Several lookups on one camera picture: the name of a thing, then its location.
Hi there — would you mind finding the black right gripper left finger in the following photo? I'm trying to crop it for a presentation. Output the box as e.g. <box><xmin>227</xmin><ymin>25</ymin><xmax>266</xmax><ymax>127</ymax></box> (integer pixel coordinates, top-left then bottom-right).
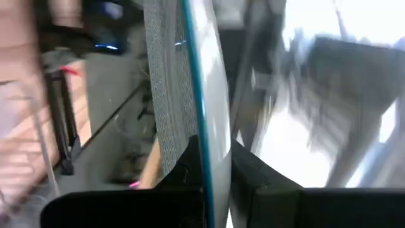
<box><xmin>154</xmin><ymin>135</ymin><xmax>205</xmax><ymax>191</ymax></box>

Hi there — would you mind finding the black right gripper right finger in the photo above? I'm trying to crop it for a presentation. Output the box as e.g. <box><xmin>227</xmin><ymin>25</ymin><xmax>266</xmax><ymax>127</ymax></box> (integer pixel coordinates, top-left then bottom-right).
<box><xmin>229</xmin><ymin>139</ymin><xmax>304</xmax><ymax>228</ymax></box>

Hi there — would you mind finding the teal wave patterned plate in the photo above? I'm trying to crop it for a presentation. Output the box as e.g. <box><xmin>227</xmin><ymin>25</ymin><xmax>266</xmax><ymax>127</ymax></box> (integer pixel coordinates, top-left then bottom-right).
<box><xmin>142</xmin><ymin>0</ymin><xmax>234</xmax><ymax>228</ymax></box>

